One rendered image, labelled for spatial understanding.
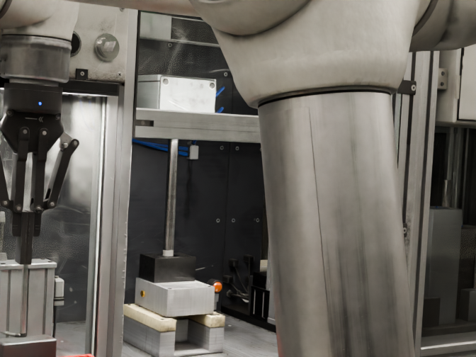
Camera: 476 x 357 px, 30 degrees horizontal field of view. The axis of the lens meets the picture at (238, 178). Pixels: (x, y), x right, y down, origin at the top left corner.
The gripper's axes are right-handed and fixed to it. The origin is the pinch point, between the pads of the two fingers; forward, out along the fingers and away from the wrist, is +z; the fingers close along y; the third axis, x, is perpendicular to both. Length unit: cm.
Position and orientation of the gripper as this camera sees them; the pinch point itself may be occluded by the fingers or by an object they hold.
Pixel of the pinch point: (24, 236)
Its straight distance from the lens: 121.3
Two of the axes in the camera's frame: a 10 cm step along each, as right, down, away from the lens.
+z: -0.7, 10.0, 0.5
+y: -8.9, -0.4, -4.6
